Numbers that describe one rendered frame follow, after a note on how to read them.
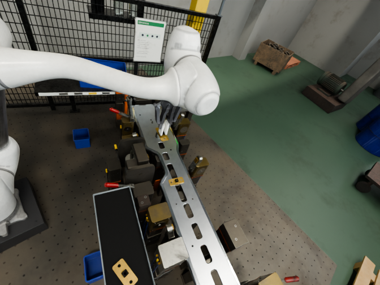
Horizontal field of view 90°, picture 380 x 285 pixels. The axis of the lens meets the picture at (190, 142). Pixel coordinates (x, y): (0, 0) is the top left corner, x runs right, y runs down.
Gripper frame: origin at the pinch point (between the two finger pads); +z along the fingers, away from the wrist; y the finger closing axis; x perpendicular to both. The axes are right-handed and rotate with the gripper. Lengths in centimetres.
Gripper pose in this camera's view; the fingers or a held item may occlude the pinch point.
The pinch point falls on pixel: (163, 128)
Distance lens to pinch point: 86.1
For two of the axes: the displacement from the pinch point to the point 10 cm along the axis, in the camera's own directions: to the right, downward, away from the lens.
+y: 8.6, -1.7, 4.8
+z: -2.7, 6.5, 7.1
